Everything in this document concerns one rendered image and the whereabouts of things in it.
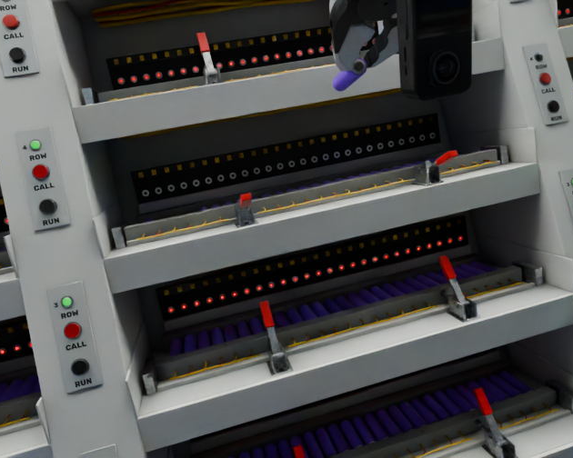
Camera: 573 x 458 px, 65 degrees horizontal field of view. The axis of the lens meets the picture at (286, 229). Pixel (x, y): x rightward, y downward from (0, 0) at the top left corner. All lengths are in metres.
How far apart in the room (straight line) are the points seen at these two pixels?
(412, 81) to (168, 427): 0.46
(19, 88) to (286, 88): 0.33
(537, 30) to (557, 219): 0.28
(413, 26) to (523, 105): 0.44
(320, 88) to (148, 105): 0.23
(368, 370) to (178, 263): 0.28
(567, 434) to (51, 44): 0.86
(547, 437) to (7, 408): 0.72
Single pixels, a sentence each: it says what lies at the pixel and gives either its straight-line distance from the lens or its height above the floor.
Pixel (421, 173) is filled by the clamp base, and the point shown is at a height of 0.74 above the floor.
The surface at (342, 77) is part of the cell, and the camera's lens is 0.50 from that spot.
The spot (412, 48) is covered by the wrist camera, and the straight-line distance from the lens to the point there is 0.34.
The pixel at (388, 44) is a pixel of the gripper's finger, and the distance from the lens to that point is 0.45.
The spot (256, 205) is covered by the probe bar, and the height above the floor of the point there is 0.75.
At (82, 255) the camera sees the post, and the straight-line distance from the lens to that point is 0.59.
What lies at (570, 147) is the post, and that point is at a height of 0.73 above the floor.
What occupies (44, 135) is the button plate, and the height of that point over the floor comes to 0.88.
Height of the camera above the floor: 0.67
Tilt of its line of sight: 4 degrees up
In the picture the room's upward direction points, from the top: 14 degrees counter-clockwise
